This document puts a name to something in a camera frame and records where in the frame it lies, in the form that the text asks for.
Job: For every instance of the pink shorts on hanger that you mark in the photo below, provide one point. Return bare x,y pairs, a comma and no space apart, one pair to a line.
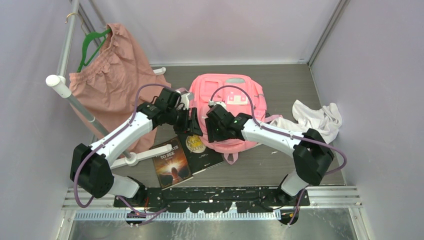
117,80

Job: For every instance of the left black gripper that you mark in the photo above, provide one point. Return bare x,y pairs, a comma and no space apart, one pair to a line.
188,124

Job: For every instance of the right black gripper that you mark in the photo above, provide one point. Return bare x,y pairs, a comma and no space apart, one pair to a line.
212,135

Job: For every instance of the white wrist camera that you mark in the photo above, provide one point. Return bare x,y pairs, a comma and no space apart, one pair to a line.
185,98
212,103

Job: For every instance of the white crumpled cloth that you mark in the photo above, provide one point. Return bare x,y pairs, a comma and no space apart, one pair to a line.
326,120

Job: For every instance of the Three Days To See book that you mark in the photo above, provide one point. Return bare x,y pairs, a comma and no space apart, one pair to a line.
172,168

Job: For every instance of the pink student backpack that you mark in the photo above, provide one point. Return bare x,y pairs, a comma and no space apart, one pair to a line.
233,90

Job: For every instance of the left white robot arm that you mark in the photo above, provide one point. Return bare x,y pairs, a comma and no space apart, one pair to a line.
91,164

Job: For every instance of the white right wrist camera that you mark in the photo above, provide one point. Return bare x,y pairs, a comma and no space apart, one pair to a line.
212,103

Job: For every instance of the white slotted cable duct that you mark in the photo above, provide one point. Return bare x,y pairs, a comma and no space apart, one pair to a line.
122,214

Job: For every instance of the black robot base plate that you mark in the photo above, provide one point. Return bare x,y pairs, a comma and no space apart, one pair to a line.
245,199

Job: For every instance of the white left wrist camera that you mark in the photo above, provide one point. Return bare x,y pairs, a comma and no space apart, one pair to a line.
185,98

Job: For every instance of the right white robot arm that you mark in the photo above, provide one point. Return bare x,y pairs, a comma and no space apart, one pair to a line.
312,157

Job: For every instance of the Moon and Sixpence book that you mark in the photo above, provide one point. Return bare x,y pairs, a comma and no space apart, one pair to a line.
198,155

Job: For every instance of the white clothes rack stand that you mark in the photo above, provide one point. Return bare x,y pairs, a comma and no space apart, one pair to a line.
58,83

